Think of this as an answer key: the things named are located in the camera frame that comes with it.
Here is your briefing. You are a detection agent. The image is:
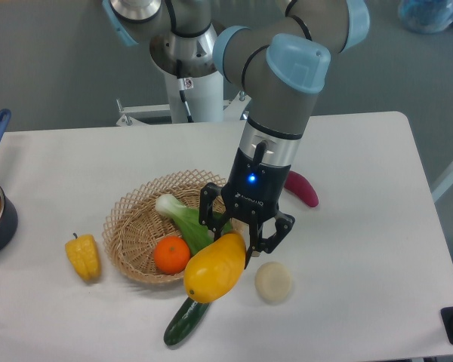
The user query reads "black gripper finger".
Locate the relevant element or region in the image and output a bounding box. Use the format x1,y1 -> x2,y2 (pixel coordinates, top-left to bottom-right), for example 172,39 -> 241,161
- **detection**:
244,211 -> 295,269
199,183 -> 230,241

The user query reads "yellow mango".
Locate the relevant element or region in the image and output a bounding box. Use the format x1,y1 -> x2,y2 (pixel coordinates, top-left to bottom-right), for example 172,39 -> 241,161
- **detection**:
183,232 -> 246,303

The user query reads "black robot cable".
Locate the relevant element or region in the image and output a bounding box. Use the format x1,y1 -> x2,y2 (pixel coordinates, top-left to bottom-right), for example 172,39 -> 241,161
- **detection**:
175,60 -> 195,124

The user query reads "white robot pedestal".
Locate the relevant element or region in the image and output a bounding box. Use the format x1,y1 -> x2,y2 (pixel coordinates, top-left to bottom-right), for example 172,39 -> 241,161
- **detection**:
116,72 -> 251,126

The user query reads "blue plastic bag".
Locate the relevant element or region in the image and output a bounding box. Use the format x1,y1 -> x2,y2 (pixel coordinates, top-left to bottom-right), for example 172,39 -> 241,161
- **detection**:
397,0 -> 453,35

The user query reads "dark green cucumber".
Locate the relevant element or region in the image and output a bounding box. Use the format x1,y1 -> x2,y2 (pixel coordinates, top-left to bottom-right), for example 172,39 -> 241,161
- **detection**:
163,298 -> 210,347

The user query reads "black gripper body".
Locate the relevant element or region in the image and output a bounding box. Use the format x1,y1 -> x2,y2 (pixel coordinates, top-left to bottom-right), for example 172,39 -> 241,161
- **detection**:
221,149 -> 290,226

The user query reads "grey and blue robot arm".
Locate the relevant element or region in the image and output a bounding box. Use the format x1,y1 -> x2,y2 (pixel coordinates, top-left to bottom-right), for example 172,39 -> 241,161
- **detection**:
103,1 -> 370,256

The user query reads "yellow bell pepper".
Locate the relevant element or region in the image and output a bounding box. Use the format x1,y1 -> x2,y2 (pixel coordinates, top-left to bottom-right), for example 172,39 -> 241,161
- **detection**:
65,233 -> 101,282

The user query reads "woven wicker basket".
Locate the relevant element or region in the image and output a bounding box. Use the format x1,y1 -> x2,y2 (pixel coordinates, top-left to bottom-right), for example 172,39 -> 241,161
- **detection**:
103,170 -> 227,284

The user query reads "green bok choy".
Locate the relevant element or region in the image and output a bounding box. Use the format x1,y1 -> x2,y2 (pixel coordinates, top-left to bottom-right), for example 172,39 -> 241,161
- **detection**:
155,194 -> 214,256

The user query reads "purple sweet potato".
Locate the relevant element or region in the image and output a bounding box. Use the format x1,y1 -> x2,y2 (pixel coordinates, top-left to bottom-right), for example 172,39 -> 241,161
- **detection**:
284,170 -> 319,208

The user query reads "orange tangerine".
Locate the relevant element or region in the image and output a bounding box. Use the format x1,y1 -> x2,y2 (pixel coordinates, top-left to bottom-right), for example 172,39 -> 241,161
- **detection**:
153,236 -> 190,275

